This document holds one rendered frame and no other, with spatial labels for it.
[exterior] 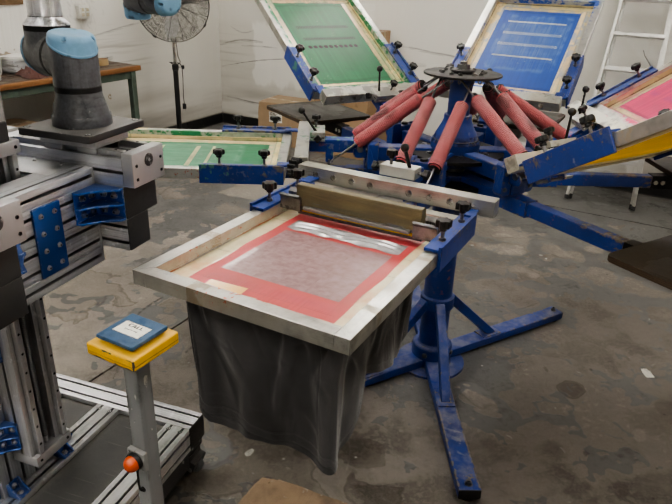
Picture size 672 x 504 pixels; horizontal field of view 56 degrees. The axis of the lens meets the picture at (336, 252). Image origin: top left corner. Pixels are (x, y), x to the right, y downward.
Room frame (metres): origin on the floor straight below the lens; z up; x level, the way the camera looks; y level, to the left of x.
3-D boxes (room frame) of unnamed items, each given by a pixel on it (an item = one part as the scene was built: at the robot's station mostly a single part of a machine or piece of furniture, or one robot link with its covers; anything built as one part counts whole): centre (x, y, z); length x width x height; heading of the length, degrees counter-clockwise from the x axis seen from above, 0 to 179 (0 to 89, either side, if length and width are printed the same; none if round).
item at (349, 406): (1.39, -0.12, 0.74); 0.46 x 0.04 x 0.42; 152
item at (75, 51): (1.65, 0.69, 1.42); 0.13 x 0.12 x 0.14; 47
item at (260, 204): (1.88, 0.17, 0.98); 0.30 x 0.05 x 0.07; 152
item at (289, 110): (3.04, -0.10, 0.91); 1.34 x 0.40 x 0.08; 32
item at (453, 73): (2.47, -0.46, 0.67); 0.39 x 0.39 x 1.35
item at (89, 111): (1.65, 0.68, 1.31); 0.15 x 0.15 x 0.10
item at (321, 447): (1.28, 0.18, 0.74); 0.45 x 0.03 x 0.43; 62
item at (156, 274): (1.54, 0.04, 0.97); 0.79 x 0.58 x 0.04; 152
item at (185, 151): (2.44, 0.45, 1.05); 1.08 x 0.61 x 0.23; 92
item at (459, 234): (1.62, -0.32, 0.98); 0.30 x 0.05 x 0.07; 152
